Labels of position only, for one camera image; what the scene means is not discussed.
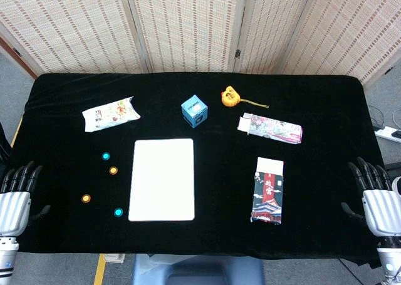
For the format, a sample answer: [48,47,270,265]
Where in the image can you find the black floor cable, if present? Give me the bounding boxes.
[367,105,387,130]

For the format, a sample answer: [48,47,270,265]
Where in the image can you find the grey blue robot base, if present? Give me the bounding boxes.
[131,254,266,285]

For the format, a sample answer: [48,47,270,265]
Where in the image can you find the small white floor box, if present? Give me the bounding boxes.
[103,253,126,264]

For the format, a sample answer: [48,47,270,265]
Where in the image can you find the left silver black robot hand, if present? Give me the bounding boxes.
[0,160,51,237]

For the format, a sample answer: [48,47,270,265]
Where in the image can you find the yellow tape measure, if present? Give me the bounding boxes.
[221,85,269,109]

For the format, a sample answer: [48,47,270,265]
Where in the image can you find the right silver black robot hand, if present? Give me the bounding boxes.
[340,156,401,239]

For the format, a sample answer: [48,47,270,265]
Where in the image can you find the bamboo folding screen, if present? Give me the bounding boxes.
[0,0,401,86]

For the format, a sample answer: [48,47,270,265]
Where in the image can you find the long floral print box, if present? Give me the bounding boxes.
[237,111,303,145]

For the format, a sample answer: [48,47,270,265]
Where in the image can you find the white magnetic board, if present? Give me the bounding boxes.
[128,138,195,222]

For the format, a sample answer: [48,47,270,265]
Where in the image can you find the dark palace print box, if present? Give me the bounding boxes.
[250,157,285,225]

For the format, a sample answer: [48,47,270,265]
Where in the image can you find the white snack bag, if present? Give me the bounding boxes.
[81,96,142,133]

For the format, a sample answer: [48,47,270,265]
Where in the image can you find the black velvet table cloth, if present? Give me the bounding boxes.
[0,72,389,269]

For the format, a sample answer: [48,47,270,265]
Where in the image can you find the white power strip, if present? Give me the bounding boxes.
[375,125,401,143]

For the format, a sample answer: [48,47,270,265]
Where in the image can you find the blue cube carton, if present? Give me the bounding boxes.
[180,94,209,129]

